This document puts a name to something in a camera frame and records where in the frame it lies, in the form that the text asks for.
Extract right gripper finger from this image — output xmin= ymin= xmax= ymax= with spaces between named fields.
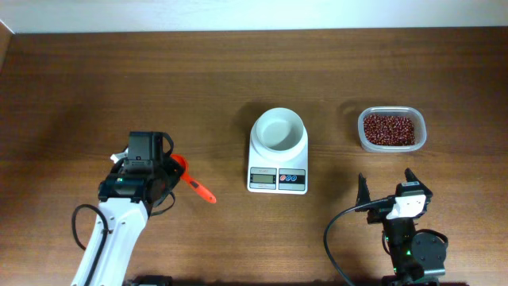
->
xmin=404 ymin=168 xmax=433 ymax=197
xmin=356 ymin=173 xmax=371 ymax=212

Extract orange measuring scoop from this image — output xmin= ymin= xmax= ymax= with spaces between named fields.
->
xmin=171 ymin=154 xmax=217 ymax=203

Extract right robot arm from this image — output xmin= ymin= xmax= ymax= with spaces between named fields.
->
xmin=356 ymin=169 xmax=448 ymax=285

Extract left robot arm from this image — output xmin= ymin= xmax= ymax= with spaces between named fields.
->
xmin=71 ymin=131 xmax=183 ymax=286

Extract white kitchen scale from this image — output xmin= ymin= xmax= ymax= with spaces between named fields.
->
xmin=247 ymin=125 xmax=309 ymax=195

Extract red beans in container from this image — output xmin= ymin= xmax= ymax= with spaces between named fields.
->
xmin=363 ymin=114 xmax=415 ymax=146

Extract clear plastic container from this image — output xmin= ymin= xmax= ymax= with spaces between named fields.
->
xmin=357 ymin=106 xmax=427 ymax=153

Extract white round bowl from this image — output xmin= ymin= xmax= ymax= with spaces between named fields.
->
xmin=253 ymin=107 xmax=307 ymax=153

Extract right black camera cable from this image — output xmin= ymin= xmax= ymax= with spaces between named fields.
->
xmin=322 ymin=196 xmax=398 ymax=286

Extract black camera cable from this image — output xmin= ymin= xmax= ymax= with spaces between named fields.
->
xmin=71 ymin=203 xmax=110 ymax=286
xmin=322 ymin=196 xmax=398 ymax=286

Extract left black camera cable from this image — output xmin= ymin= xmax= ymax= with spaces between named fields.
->
xmin=71 ymin=203 xmax=110 ymax=286

